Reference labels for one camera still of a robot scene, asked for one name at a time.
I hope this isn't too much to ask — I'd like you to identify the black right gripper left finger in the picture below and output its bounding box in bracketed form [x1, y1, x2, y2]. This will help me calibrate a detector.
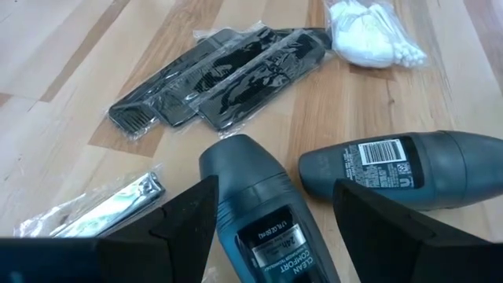
[97, 175, 220, 283]

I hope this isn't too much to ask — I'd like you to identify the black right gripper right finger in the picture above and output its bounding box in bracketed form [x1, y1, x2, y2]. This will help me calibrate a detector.
[332, 178, 503, 283]

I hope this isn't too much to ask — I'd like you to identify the bagged silver nail clipper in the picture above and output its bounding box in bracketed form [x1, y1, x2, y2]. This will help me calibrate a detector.
[13, 168, 168, 240]

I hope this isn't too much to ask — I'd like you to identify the dark blue roll-on deodorant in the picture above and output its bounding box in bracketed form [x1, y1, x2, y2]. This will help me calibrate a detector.
[297, 130, 503, 212]
[198, 133, 342, 283]

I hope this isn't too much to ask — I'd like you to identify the bagged black comb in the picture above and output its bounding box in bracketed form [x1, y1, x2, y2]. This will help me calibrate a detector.
[194, 27, 329, 133]
[155, 25, 286, 129]
[107, 27, 244, 138]

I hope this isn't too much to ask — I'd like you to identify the bagged white cotton kit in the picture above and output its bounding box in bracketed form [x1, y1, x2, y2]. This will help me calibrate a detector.
[324, 0, 429, 71]

